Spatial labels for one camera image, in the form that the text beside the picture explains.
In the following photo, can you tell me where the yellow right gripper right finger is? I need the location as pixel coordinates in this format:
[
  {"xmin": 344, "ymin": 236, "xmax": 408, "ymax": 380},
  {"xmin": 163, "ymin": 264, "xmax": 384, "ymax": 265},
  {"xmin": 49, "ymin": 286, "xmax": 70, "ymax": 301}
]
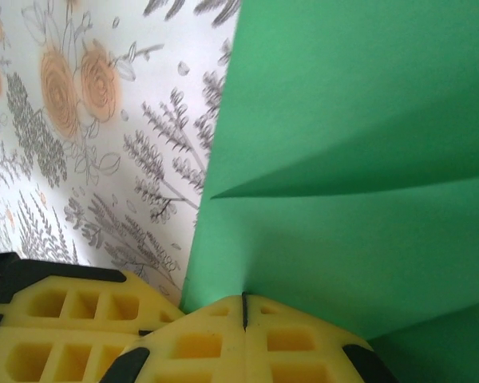
[{"xmin": 243, "ymin": 293, "xmax": 402, "ymax": 383}]

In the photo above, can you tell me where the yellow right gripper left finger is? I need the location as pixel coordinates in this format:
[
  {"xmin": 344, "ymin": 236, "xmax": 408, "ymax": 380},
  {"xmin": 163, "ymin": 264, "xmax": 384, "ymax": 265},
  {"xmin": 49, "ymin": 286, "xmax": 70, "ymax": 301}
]
[{"xmin": 110, "ymin": 294, "xmax": 247, "ymax": 383}]

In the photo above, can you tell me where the green cloth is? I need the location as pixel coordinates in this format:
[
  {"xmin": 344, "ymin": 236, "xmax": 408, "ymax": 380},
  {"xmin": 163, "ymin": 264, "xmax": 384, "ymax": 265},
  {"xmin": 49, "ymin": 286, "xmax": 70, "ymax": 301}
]
[{"xmin": 179, "ymin": 0, "xmax": 479, "ymax": 383}]

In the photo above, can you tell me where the floral table cover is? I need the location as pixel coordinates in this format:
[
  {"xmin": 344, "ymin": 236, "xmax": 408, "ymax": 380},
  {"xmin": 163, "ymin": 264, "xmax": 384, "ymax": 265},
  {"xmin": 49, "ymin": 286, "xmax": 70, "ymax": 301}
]
[{"xmin": 0, "ymin": 0, "xmax": 243, "ymax": 313}]

